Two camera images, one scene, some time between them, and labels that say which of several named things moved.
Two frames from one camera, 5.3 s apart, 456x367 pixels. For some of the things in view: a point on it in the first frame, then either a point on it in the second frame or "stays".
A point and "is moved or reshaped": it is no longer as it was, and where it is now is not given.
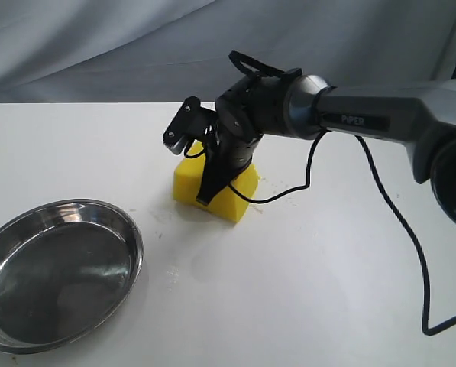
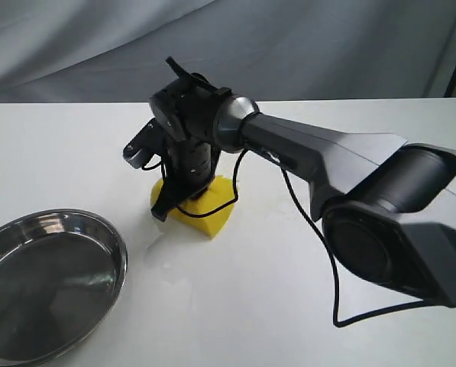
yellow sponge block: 188,181 is moved or reshaped
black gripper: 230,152 → 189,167
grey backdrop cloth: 82,51 stays
